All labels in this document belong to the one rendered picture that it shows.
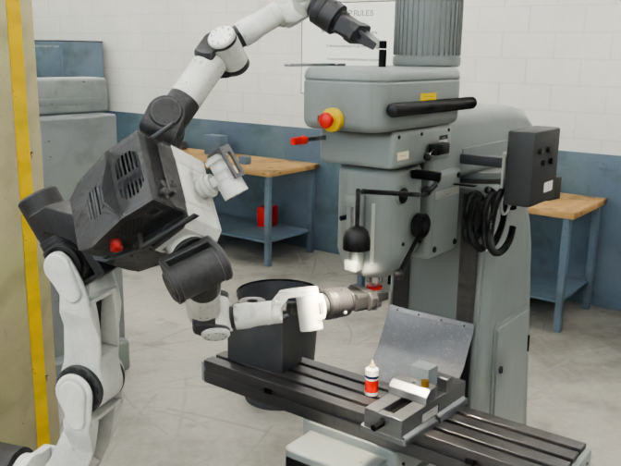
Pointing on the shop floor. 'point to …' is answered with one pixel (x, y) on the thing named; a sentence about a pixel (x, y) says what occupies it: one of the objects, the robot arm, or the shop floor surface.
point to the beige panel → (22, 247)
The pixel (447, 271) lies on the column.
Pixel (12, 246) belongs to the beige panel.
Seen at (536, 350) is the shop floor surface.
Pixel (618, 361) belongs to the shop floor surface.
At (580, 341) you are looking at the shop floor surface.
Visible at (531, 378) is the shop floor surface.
